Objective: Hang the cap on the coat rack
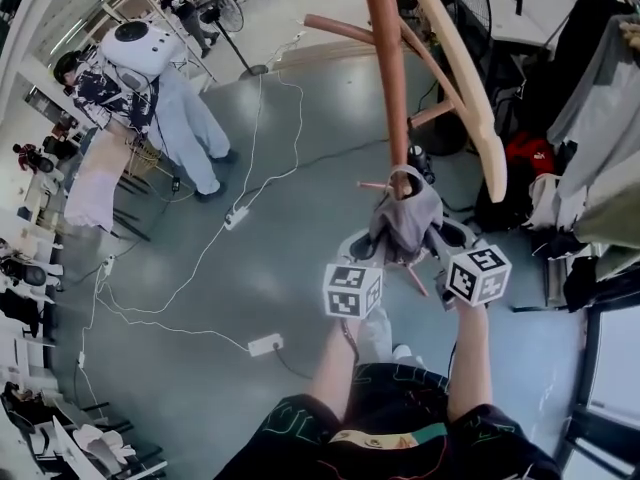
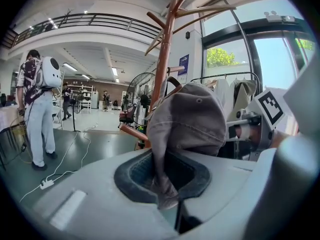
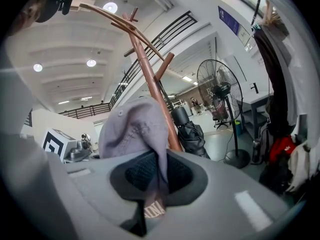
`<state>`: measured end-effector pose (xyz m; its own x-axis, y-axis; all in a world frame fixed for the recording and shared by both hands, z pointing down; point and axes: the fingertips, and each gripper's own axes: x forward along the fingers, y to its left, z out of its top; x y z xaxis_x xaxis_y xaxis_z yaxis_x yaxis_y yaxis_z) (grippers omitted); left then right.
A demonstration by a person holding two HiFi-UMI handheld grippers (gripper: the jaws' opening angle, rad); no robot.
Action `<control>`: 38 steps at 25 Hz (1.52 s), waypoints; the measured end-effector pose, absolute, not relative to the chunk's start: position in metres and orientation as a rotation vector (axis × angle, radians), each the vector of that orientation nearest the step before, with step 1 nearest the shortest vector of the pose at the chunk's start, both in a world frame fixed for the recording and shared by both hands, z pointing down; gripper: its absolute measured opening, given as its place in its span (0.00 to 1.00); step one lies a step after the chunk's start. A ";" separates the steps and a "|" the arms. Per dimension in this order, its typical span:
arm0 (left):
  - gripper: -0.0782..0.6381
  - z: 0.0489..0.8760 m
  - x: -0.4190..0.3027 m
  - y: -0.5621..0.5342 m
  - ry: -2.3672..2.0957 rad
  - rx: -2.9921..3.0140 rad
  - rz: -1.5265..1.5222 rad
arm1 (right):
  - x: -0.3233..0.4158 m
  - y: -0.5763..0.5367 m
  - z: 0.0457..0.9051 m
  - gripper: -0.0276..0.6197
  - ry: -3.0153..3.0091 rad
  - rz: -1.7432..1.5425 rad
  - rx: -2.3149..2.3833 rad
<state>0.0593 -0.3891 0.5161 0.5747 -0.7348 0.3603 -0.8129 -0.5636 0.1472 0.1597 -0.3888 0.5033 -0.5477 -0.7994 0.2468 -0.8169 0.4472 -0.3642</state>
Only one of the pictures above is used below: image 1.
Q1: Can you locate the person's right forearm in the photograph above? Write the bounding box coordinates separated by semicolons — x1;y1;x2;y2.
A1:
445;301;495;423

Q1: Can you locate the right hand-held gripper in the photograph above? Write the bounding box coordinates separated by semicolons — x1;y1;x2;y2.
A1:
428;217;514;313

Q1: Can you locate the reddish-brown wooden coat rack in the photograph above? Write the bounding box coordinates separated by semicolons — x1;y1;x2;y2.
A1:
303;0;459;299

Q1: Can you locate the red bag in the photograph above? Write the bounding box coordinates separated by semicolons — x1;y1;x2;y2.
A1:
503;131;557;178

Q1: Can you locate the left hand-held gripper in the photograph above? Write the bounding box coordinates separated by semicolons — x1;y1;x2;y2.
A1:
323;227;385;322

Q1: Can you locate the black hanging garment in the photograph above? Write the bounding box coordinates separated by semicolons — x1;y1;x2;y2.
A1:
548;0;624;72

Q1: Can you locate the large black floor fan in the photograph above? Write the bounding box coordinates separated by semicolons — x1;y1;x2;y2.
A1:
424;0;495;157

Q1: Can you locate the black window frame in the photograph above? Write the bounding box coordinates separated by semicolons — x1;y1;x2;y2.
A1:
557;300;640;480

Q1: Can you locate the person's left forearm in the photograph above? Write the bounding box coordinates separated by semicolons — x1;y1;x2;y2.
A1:
306;316;360;423

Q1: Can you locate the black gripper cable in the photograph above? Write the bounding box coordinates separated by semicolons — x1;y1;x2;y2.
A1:
341;317;361;367

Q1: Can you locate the black drink bottle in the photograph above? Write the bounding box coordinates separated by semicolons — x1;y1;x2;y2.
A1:
406;142;435;182

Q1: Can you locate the white cloth bag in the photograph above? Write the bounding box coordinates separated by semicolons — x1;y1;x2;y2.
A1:
527;171;569;232

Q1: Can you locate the grey baseball cap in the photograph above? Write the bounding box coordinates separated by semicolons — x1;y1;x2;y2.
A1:
368;163;445;265

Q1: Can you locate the person's light grey trouser leg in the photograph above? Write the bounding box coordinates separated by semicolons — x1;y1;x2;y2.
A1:
355;306;395;365

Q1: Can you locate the black power cable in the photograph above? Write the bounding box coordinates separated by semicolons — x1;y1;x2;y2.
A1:
238;136;392;204

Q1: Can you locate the olive green garment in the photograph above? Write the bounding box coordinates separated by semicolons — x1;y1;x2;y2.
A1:
573;185;640;252

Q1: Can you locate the black chair with white cloth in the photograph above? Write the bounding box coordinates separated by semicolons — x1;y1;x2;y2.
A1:
0;380;169;480

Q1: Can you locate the light wooden plank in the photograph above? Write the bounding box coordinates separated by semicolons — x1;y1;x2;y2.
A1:
398;0;509;204

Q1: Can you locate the table with pale cloth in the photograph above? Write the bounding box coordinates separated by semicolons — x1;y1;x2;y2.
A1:
63;126;134;234

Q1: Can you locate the person's black printed shirt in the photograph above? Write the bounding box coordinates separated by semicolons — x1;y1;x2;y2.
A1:
214;361;564;480

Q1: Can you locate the person's white shoe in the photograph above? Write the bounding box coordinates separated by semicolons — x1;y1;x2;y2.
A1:
392;343;426;370

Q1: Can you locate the black standing floor fan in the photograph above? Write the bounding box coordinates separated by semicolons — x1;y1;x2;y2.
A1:
198;0;270;80

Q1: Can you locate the grey hanging garment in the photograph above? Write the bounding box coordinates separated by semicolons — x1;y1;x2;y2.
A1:
546;13;640;202

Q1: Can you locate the white power cable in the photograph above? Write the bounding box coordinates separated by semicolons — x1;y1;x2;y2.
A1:
74;287;251;419
94;70;306;315

